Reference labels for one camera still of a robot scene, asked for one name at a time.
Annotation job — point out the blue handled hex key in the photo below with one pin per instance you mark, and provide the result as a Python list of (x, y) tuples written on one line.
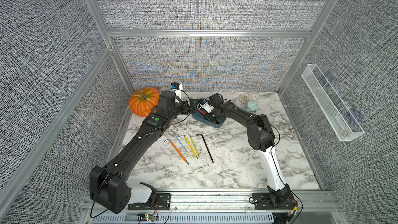
[(179, 141)]

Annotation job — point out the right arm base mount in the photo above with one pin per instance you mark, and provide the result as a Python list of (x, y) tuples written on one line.
[(279, 200)]

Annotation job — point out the teal plastic storage box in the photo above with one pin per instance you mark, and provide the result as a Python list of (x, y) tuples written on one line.
[(199, 117)]

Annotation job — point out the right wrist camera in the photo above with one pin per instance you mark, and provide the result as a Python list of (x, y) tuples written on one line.
[(205, 105)]

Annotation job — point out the orange handled hex key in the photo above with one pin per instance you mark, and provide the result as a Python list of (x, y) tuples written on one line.
[(178, 151)]

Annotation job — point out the yellow handled hex key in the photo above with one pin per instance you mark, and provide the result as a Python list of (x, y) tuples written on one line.
[(190, 146)]

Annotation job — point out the mint green glass bottle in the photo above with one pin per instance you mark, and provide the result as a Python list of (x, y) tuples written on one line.
[(252, 106)]

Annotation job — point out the woven round coaster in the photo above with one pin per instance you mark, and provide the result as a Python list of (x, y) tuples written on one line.
[(245, 98)]

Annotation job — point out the white slotted cable duct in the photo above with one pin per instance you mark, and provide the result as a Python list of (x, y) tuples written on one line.
[(187, 218)]

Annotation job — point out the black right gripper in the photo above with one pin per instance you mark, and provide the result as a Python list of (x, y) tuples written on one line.
[(213, 118)]

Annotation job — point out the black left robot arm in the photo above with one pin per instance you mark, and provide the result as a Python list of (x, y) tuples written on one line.
[(107, 185)]

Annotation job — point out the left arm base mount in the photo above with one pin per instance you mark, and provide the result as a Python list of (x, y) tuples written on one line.
[(146, 198)]

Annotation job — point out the orange pumpkin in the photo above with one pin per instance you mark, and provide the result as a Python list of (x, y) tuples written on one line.
[(142, 101)]

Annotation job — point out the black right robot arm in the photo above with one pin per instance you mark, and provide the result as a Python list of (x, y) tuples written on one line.
[(261, 137)]

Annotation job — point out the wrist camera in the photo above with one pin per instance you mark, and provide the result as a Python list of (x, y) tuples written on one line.
[(177, 89), (205, 105)]

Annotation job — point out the lime green handled hex key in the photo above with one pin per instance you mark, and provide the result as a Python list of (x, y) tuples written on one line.
[(194, 146)]

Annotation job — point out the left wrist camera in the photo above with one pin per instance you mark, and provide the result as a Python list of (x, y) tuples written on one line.
[(177, 89)]

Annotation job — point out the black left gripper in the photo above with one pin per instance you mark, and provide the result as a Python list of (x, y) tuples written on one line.
[(192, 107)]

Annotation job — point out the medium black hex key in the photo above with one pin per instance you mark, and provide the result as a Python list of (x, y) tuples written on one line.
[(206, 146)]

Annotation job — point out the clear acrylic wall tray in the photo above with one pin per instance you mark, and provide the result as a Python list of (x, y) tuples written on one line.
[(340, 117)]

